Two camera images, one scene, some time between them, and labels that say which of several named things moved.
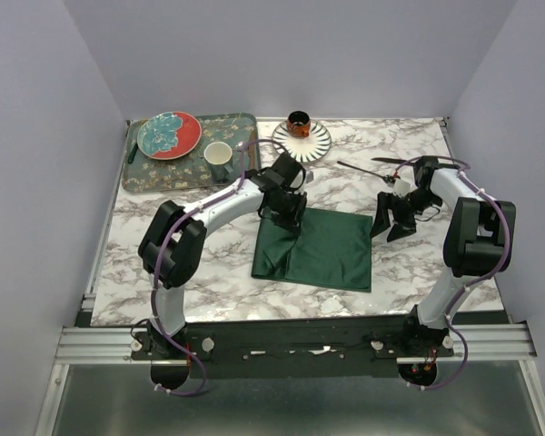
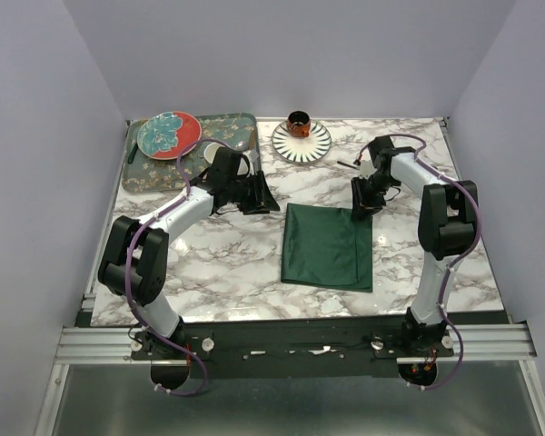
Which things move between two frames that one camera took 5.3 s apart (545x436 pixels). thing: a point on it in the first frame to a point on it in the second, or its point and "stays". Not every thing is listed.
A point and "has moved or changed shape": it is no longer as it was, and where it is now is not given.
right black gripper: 381,219 to 361,204
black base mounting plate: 230,348 stays
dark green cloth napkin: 333,249 has moved or changed shape
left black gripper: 292,222 to 268,201
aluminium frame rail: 513,342 stays
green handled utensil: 133,153 stays
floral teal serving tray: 141,172 stays
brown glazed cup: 298,123 stays
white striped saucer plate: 307,150 stays
